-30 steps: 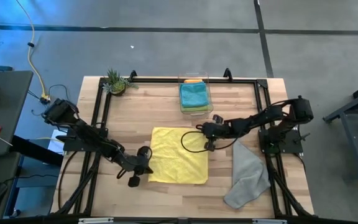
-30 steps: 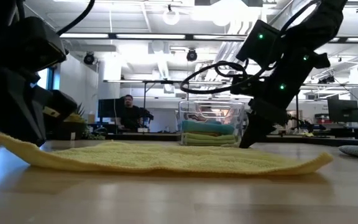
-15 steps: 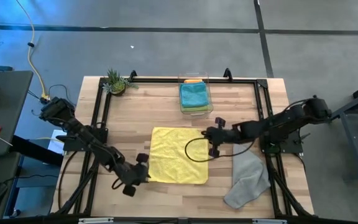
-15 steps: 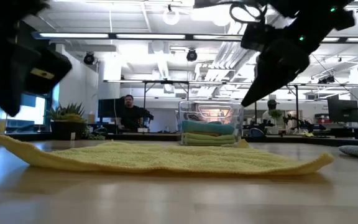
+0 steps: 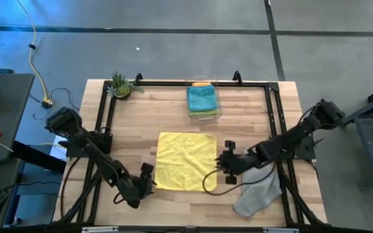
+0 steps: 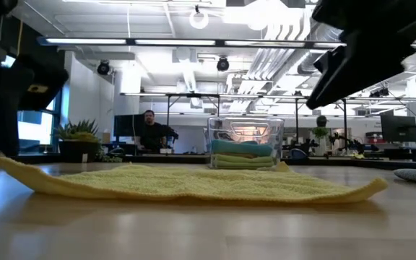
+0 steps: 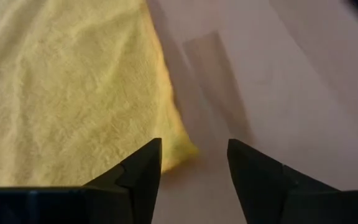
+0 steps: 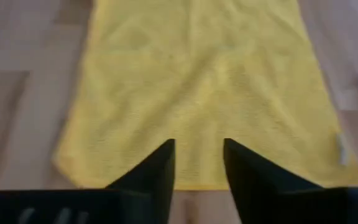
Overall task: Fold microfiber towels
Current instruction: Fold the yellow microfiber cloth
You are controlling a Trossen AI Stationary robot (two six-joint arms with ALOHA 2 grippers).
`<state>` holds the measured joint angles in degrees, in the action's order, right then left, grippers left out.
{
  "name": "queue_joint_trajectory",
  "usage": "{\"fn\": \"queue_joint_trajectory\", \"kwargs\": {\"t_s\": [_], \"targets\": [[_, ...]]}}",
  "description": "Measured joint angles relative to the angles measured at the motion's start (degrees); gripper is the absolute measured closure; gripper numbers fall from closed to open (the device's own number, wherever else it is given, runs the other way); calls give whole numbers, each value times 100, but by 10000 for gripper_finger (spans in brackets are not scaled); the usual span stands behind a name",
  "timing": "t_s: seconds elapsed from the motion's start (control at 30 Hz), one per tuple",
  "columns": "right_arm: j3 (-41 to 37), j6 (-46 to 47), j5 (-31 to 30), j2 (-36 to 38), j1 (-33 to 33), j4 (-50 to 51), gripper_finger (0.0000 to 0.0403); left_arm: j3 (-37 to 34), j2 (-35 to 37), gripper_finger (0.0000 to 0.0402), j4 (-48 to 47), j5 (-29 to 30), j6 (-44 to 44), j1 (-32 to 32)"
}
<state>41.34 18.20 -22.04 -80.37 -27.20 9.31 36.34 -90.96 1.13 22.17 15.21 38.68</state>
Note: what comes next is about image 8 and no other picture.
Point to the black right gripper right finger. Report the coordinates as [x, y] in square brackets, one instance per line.
[266, 202]

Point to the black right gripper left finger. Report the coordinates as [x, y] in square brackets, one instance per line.
[141, 202]

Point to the yellow microfiber towel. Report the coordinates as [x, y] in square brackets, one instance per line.
[197, 77]

